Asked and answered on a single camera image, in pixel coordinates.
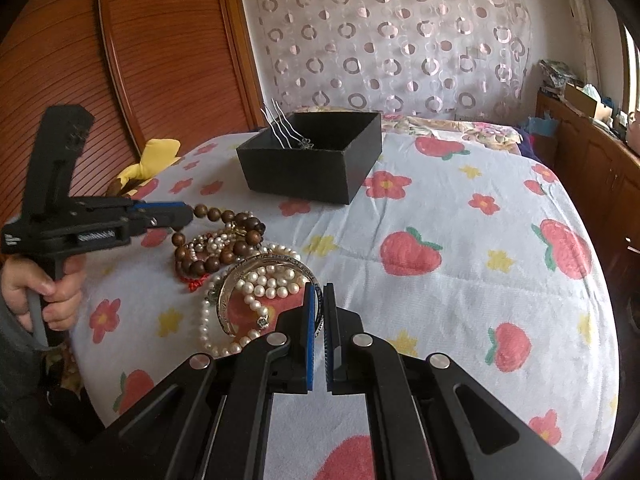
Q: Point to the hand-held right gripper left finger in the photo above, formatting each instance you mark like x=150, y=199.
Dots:
x=308, y=340

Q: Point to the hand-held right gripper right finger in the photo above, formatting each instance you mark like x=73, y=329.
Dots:
x=330, y=340

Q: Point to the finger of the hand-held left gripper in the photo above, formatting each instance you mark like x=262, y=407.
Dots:
x=155, y=225
x=165, y=210

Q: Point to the black square box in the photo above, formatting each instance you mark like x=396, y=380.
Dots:
x=300, y=170

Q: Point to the person's left forearm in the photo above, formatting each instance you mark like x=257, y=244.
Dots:
x=17, y=360

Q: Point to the person's left hand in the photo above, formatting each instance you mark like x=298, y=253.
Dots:
x=60, y=305

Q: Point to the yellow cloth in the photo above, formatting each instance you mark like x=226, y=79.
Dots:
x=155, y=155

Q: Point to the silver bangle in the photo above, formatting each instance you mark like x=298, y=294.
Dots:
x=226, y=305

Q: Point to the silver wavy hair fork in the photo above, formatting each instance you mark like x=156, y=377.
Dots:
x=282, y=130

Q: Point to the wooden slatted wardrobe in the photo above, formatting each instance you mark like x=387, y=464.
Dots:
x=150, y=60

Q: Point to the strawberry flower printed blanket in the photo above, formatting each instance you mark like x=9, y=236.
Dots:
x=450, y=220

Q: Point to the floral bed sheet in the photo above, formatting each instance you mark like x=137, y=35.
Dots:
x=460, y=132

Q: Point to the purple cloth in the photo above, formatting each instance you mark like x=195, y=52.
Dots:
x=526, y=142

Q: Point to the sheer circle patterned curtain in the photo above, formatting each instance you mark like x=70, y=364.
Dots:
x=390, y=35

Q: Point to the wooden side cabinet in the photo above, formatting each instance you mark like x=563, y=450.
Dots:
x=590, y=160

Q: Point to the cardboard box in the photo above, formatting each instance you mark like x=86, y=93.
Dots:
x=582, y=100

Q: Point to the pile of patterned cloth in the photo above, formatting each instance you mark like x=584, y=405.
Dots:
x=557, y=75

